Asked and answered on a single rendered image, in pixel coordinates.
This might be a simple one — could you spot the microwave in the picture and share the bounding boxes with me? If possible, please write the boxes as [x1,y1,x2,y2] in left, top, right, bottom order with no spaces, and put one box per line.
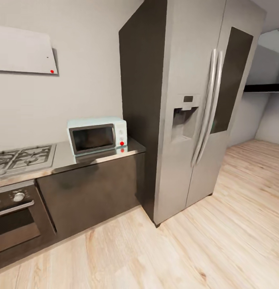
[67,116,127,156]

